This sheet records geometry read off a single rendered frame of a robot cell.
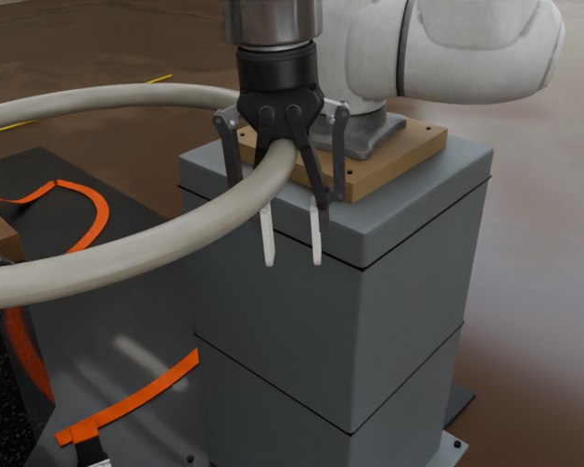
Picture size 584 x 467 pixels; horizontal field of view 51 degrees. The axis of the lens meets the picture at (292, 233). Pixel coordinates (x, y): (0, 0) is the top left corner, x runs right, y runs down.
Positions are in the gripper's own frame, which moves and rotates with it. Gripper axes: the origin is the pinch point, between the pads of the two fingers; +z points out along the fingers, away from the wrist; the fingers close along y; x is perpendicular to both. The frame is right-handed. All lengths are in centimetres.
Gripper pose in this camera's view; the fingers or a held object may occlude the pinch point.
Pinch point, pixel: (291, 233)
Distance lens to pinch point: 66.7
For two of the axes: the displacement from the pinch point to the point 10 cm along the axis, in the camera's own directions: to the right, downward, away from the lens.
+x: -0.6, 4.9, -8.7
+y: -10.0, 0.3, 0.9
